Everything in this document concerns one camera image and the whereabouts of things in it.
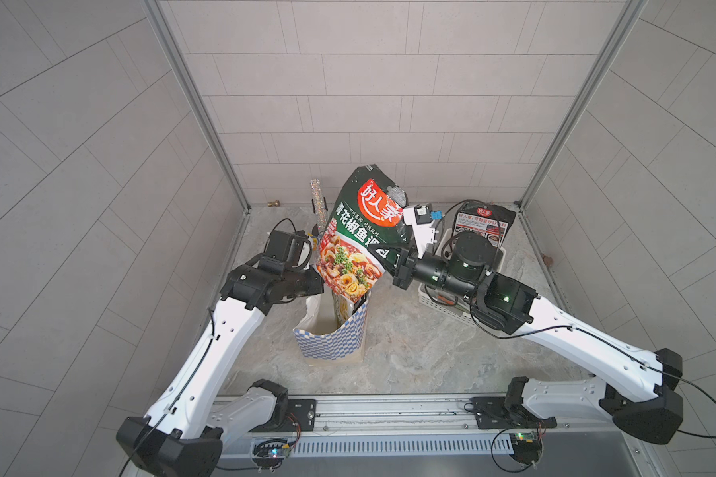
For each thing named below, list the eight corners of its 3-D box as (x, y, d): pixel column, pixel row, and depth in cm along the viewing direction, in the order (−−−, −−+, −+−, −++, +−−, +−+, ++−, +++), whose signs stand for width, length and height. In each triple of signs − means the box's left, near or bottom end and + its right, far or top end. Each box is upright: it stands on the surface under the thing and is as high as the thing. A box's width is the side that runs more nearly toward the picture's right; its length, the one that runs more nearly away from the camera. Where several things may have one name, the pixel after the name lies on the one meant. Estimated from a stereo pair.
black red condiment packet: (447, 248, 105) (460, 210, 90) (450, 235, 109) (463, 197, 94) (492, 261, 101) (513, 224, 86) (494, 248, 105) (515, 210, 90)
